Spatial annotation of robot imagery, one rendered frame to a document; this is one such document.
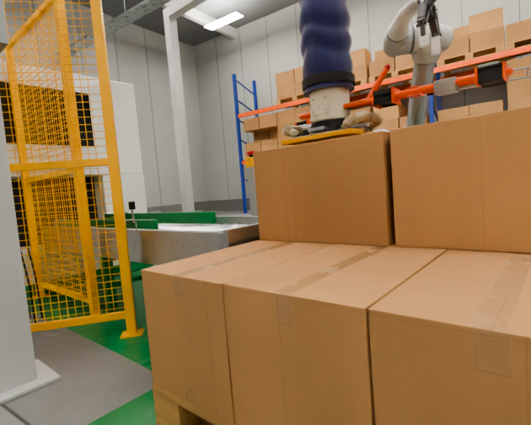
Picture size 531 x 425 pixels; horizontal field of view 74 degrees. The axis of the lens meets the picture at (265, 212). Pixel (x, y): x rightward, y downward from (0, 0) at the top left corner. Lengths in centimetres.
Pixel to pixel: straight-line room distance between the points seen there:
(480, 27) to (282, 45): 574
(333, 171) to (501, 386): 92
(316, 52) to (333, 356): 119
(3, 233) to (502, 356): 175
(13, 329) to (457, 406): 169
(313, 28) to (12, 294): 169
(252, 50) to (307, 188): 1169
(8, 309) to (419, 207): 169
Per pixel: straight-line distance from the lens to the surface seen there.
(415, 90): 147
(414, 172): 127
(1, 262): 187
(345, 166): 136
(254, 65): 1284
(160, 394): 138
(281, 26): 1254
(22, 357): 197
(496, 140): 122
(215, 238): 163
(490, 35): 901
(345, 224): 137
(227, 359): 103
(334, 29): 163
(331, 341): 78
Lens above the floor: 79
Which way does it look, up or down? 4 degrees down
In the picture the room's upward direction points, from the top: 5 degrees counter-clockwise
